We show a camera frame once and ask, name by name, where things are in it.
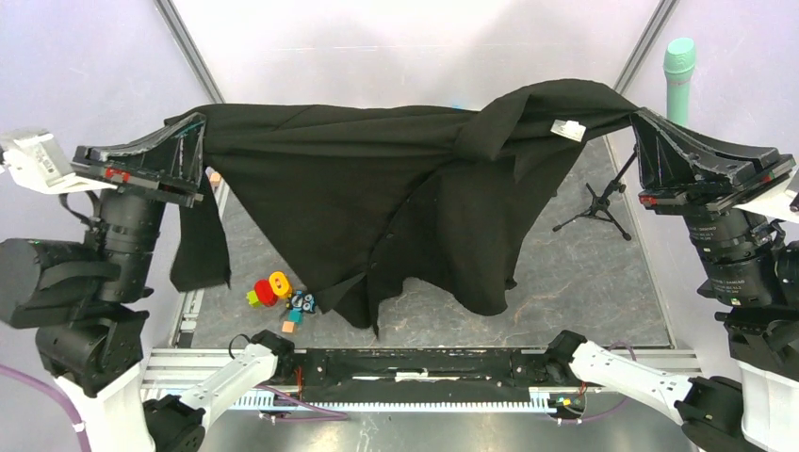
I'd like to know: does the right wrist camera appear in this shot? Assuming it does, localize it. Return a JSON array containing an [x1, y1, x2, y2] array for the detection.
[[733, 168, 798, 224]]

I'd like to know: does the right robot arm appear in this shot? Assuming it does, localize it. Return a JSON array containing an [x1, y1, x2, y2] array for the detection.
[[544, 109, 798, 451]]

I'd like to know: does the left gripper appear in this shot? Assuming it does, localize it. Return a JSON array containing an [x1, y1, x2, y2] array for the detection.
[[76, 107, 210, 296]]

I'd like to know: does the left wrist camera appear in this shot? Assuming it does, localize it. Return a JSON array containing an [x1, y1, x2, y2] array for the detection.
[[1, 127, 117, 195]]

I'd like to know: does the black tripod microphone stand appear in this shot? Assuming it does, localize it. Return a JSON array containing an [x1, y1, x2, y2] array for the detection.
[[552, 145, 638, 241]]

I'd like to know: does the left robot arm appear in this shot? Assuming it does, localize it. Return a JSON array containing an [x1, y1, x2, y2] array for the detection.
[[1, 113, 297, 451]]

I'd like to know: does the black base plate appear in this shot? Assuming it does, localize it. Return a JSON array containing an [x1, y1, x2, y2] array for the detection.
[[266, 347, 581, 403]]

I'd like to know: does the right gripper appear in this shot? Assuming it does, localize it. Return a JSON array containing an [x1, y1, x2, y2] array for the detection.
[[632, 100, 797, 301]]

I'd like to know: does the colourful toy pile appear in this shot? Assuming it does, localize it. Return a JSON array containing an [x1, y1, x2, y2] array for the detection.
[[245, 271, 317, 333]]

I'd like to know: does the black shirt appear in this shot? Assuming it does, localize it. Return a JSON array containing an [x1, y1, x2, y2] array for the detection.
[[196, 79, 636, 329]]

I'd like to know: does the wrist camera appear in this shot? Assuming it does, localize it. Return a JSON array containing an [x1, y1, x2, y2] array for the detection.
[[733, 168, 798, 224], [1, 127, 117, 195]]

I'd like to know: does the white toothed rail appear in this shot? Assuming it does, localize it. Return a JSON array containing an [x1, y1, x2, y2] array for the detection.
[[229, 390, 557, 414]]

